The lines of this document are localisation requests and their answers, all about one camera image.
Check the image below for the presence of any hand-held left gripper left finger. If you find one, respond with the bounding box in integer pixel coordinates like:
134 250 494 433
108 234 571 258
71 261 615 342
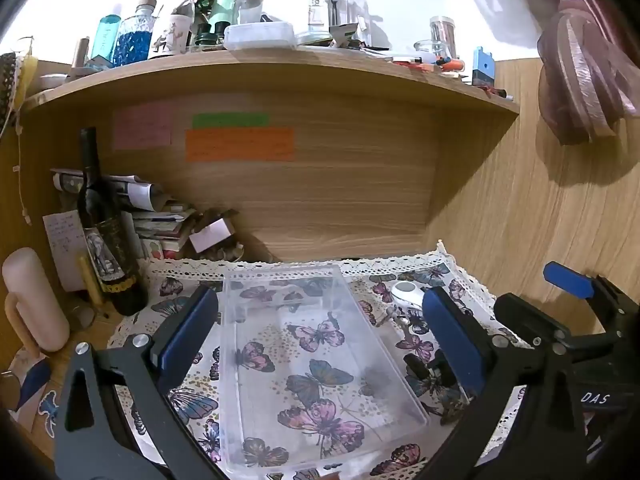
52 284 223 480

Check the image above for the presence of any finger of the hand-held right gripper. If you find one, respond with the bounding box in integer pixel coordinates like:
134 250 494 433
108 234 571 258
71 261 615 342
494 294 616 366
544 261 638 331

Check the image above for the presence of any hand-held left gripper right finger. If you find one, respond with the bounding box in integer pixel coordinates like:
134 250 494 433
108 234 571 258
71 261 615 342
421 286 587 480

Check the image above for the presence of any small white oval device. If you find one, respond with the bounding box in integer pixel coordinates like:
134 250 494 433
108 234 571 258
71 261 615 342
375 280 428 328

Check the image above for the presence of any clear plastic storage container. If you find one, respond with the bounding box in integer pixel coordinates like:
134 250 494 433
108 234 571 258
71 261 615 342
218 262 431 478

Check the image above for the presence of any butterfly print lace tablecloth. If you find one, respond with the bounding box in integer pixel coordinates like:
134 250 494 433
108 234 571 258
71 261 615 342
107 240 531 480

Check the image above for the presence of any small pink box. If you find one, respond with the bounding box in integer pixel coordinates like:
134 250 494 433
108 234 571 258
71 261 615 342
189 220 236 253

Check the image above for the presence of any yellow stick candle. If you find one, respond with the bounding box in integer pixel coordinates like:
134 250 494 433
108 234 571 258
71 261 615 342
79 255 104 307
22 55 39 107

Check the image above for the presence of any stack of books and papers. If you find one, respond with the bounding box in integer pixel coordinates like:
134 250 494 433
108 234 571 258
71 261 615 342
50 167 201 261

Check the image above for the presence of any dark wine bottle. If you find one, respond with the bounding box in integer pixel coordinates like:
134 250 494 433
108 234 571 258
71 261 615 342
77 127 148 317

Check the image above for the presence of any white handwritten note paper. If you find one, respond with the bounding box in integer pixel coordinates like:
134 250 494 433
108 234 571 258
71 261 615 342
42 211 91 293

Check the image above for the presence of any pink cylindrical mug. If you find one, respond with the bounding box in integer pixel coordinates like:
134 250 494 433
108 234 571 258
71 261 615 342
1 248 71 353

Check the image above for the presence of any blue paper cutout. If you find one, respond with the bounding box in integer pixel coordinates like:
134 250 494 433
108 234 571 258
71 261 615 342
15 360 67 436

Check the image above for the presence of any orange sticky note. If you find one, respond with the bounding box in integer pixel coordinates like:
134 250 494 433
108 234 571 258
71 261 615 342
185 128 296 162

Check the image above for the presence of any pink sticky note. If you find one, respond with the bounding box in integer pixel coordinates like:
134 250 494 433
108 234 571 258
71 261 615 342
112 105 173 150

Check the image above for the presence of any green sticky note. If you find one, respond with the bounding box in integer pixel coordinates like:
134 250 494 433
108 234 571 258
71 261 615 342
192 112 270 129

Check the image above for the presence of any pink tied curtain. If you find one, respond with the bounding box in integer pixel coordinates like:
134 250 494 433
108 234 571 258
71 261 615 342
470 0 640 146

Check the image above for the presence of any blue block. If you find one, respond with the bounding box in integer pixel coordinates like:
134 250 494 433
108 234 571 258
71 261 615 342
472 46 496 86

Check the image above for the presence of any glass jar with sticks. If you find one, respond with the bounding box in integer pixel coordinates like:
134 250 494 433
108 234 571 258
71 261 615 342
429 16 458 58

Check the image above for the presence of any wooden desk hutch shelf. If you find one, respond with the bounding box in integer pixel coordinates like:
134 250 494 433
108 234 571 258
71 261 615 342
20 49 521 263

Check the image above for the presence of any white illustrated mug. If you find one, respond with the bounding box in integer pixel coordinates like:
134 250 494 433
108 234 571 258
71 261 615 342
150 14 193 53

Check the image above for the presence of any clear bottle with blue beads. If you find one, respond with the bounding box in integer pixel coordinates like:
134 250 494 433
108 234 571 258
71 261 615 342
112 0 160 67

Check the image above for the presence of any knitted cloth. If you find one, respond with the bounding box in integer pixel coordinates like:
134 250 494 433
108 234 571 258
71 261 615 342
0 52 23 126

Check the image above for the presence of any white lidded plastic box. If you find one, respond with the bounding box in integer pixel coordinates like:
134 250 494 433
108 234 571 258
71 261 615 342
223 22 297 52

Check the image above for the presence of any blue liquid bottle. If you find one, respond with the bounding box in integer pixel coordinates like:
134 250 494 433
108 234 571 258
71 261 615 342
90 4 123 63

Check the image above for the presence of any mint green bottle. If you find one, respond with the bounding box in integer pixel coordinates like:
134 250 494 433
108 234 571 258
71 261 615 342
210 0 238 26

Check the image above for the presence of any metal capped clear bottle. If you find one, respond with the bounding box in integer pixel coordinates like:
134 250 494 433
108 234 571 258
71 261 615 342
237 0 264 24

